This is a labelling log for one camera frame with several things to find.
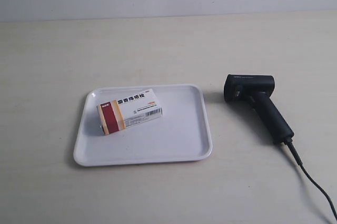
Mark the white red medicine box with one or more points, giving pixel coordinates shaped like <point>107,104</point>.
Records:
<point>131,110</point>

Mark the black barcode scanner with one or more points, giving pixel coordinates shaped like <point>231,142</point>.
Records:
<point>256,90</point>

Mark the white plastic tray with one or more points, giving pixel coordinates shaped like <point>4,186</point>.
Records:
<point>181,134</point>

